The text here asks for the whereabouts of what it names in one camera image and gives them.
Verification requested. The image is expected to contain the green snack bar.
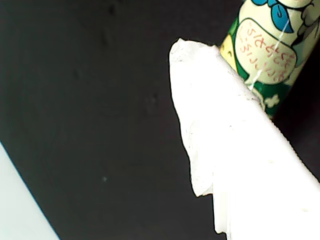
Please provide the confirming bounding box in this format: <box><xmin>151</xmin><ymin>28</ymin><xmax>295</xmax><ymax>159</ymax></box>
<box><xmin>219</xmin><ymin>0</ymin><xmax>320</xmax><ymax>121</ymax></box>

